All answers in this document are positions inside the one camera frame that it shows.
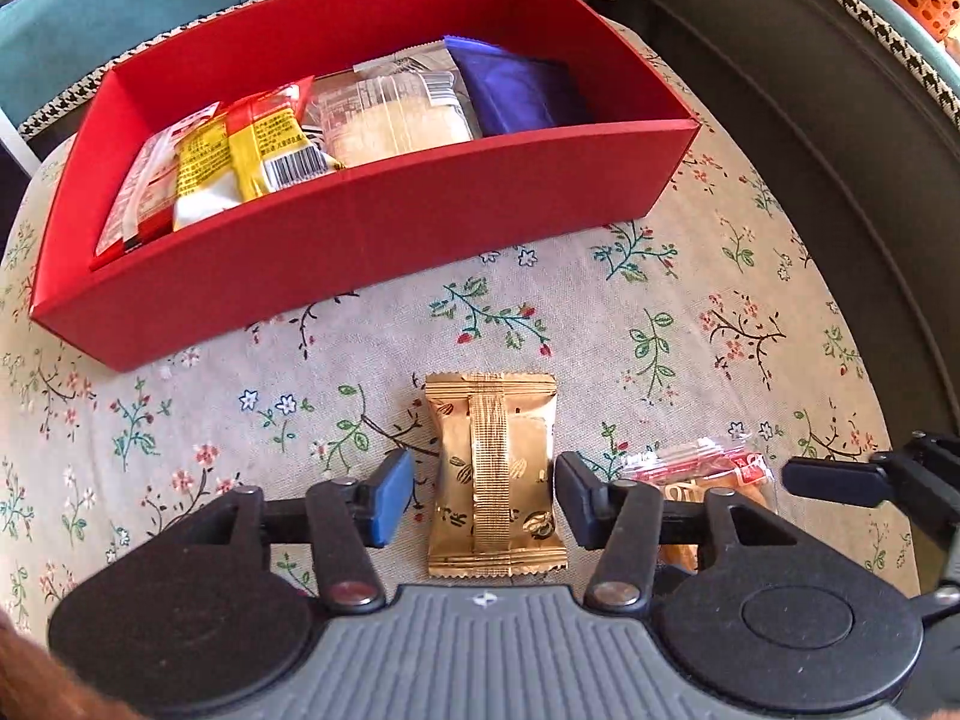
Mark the white frame bar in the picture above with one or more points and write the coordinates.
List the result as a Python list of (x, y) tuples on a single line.
[(15, 142)]

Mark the gold snack packet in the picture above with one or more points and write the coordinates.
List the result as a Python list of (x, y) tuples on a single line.
[(495, 480)]

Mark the purple snack packet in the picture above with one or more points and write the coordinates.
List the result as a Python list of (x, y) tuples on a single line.
[(517, 90)]

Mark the clear packet of orange bread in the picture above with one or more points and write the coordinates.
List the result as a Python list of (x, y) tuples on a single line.
[(720, 469)]

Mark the floral tablecloth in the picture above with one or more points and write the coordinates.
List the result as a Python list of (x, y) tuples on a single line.
[(225, 420)]

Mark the red white snack packet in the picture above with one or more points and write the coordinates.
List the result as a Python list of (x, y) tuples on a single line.
[(139, 187)]

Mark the clear packet of pale pastry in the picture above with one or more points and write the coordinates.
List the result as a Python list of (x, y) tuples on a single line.
[(390, 124)]

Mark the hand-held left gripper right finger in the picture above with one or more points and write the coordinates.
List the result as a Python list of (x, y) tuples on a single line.
[(574, 499)]

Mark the red cardboard box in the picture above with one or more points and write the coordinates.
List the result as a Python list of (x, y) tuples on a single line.
[(375, 240)]

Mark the red yellow snack packet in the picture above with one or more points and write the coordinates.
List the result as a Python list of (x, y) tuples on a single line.
[(262, 142)]

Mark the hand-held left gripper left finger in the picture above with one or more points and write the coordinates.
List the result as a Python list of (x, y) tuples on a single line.
[(390, 499)]

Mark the brown fuzzy cuff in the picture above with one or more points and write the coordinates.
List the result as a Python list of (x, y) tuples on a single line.
[(37, 675)]

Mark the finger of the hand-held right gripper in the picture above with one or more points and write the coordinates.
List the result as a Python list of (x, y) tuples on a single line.
[(825, 480)]

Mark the teal houndstooth-edged cushion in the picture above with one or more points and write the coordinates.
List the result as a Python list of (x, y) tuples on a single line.
[(900, 52)]

